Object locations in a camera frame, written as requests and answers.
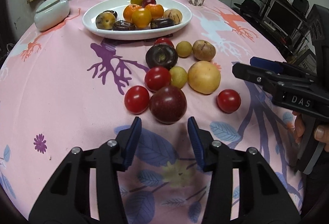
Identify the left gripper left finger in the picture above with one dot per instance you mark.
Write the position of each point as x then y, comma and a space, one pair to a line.
65, 197

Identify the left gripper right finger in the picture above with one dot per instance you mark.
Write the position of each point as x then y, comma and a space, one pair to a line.
263, 197

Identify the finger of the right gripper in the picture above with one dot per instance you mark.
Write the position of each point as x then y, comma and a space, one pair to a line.
268, 80
282, 68

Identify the red cherry tomato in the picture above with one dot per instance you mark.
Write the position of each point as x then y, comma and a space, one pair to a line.
164, 40
228, 101
157, 78
136, 100

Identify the pale yellow round fruit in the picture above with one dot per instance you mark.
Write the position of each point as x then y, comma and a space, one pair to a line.
204, 77

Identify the large dark plum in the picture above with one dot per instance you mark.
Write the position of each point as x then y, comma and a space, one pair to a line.
168, 105

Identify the striped pepino melon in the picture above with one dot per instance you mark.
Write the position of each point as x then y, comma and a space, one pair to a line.
174, 14

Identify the large orange mandarin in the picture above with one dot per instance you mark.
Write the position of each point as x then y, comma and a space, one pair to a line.
156, 10

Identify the orange yellow tomato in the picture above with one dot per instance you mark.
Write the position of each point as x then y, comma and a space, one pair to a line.
141, 18

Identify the dark red plum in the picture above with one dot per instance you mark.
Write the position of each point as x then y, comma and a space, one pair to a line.
148, 2

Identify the yellow green tomato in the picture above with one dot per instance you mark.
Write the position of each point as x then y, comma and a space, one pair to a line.
136, 2

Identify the yellow green round fruit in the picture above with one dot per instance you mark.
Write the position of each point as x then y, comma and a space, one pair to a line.
105, 21

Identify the black tv stand shelf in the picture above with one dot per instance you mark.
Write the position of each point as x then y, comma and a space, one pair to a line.
254, 12

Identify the black monitor screen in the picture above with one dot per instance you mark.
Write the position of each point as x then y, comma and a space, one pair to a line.
283, 18

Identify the small yellow longan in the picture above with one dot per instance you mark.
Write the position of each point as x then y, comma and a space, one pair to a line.
183, 49
179, 76

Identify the pink patterned tablecloth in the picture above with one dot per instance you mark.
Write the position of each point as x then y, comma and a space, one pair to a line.
66, 88

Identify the white oval plate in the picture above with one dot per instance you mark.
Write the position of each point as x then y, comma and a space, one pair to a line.
89, 17

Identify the white lidded ceramic jar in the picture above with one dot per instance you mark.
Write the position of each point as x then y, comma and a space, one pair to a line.
50, 13

